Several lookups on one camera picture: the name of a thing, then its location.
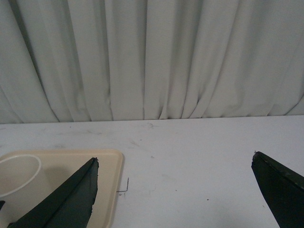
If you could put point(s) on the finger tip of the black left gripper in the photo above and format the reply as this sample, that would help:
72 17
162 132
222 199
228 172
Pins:
2 204

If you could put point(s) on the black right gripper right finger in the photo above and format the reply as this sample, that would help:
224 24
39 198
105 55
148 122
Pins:
282 189

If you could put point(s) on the white smiley mug black handle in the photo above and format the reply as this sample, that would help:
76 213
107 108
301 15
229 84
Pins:
24 184

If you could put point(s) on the white pleated curtain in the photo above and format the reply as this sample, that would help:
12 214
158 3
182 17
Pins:
112 60

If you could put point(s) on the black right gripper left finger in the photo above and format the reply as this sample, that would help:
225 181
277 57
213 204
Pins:
68 206

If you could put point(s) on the beige plastic tray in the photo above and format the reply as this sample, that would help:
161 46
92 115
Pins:
61 164

